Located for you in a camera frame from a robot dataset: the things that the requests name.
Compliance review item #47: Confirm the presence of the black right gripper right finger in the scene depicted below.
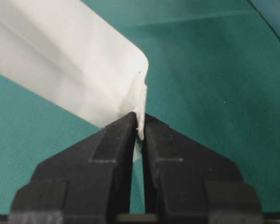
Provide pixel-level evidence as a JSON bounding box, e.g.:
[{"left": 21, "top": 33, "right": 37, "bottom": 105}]
[{"left": 142, "top": 115, "right": 264, "bottom": 224}]

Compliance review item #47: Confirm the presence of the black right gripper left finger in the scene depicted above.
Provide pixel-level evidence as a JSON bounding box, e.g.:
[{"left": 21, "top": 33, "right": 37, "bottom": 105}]
[{"left": 8, "top": 112, "right": 137, "bottom": 224}]

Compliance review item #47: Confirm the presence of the white duct tape roll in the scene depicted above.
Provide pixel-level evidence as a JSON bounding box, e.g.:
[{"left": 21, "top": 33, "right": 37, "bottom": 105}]
[{"left": 0, "top": 0, "right": 149, "bottom": 140}]

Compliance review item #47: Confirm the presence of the green table cloth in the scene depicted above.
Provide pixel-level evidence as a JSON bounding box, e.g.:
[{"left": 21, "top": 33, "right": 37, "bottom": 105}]
[{"left": 0, "top": 0, "right": 280, "bottom": 214}]

